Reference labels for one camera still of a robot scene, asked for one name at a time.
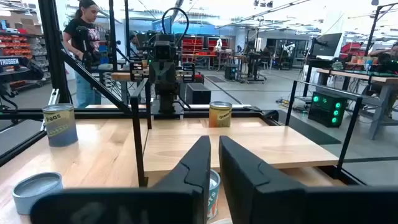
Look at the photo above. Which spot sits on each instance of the black computer green fans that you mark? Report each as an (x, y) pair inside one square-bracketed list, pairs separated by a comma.
[(326, 109)]

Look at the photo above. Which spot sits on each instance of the black box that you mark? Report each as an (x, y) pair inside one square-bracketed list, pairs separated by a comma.
[(230, 72), (198, 93)]

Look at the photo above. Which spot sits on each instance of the storage shelf with red bins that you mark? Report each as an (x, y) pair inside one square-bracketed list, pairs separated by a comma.
[(18, 46)]

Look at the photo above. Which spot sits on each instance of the tall peas can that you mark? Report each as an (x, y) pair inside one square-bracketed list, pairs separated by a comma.
[(59, 124)]

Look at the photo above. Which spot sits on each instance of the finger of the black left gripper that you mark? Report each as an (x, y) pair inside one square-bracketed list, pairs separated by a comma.
[(188, 72), (136, 71)]

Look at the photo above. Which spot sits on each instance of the wooden desk grey legs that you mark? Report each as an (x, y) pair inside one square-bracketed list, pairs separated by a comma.
[(357, 76)]

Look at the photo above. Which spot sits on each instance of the black aluminium rig frame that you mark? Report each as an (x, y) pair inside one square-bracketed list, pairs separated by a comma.
[(53, 46)]

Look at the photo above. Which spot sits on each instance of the small black floor mat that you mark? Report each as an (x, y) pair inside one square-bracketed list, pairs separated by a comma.
[(215, 79)]

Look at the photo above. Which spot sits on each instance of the tall green beans can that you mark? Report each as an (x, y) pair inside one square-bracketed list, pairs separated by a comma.
[(220, 115)]

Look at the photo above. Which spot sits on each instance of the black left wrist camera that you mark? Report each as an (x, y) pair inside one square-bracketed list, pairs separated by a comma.
[(162, 51)]

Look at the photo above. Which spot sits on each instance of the carrots can grey lid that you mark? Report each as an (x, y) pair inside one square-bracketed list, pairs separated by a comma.
[(214, 196)]

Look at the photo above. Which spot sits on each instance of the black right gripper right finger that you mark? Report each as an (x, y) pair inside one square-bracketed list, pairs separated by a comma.
[(248, 193)]

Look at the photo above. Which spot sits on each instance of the blue-lit monitor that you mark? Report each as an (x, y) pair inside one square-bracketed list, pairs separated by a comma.
[(161, 25)]

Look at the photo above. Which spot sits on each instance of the person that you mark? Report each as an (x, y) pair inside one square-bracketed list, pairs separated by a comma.
[(391, 56), (133, 45), (82, 34)]

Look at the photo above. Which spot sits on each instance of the wooden shelf with black frame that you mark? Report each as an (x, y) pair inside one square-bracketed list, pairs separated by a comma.
[(233, 146)]

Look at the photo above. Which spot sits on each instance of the wooden workbench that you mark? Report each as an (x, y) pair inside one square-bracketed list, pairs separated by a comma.
[(121, 76)]

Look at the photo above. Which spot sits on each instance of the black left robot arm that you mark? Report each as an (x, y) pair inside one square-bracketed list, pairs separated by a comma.
[(166, 99)]

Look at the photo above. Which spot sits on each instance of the rack of red bins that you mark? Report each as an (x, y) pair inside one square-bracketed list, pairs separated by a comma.
[(217, 43), (192, 45)]

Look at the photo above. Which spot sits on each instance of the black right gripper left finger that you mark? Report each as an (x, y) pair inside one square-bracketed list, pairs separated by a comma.
[(186, 193)]

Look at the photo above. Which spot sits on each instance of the short yellow mushroom can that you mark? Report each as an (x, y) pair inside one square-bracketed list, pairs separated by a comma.
[(34, 189)]

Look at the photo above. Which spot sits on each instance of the black Trossen sign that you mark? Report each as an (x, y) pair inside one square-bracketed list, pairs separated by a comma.
[(9, 61)]

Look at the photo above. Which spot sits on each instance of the black monitor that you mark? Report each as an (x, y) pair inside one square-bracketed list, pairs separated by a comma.
[(326, 45)]

